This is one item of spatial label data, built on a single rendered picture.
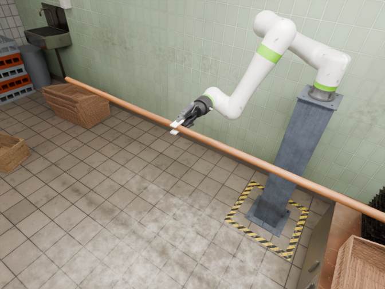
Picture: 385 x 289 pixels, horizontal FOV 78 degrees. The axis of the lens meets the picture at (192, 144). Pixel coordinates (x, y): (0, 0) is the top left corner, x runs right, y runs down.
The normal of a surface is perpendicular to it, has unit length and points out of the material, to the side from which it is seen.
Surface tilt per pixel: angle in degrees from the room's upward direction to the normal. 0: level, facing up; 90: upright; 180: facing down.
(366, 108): 90
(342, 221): 0
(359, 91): 90
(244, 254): 0
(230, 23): 90
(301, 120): 90
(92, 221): 0
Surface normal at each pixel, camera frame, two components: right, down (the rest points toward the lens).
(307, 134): -0.58, 0.50
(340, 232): 0.06, -0.77
